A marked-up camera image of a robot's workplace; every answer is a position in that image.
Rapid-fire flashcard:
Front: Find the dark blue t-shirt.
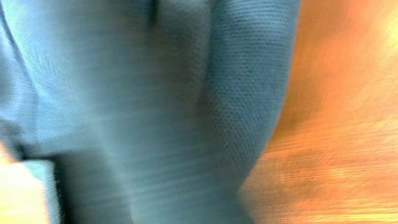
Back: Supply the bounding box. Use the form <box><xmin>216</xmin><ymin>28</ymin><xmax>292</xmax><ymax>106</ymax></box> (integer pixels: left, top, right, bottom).
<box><xmin>1</xmin><ymin>0</ymin><xmax>300</xmax><ymax>224</ymax></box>

